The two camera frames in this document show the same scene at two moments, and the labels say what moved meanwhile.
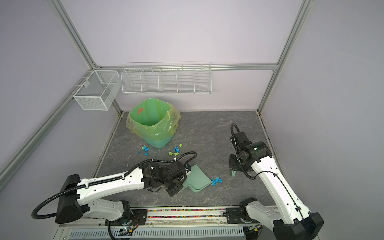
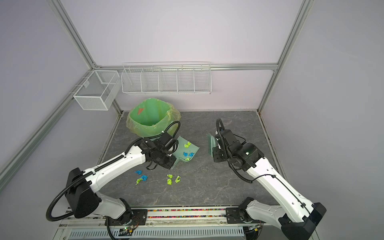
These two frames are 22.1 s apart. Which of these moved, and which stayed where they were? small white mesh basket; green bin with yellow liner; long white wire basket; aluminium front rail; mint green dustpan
Moved: mint green dustpan
Stayed: aluminium front rail; small white mesh basket; green bin with yellow liner; long white wire basket
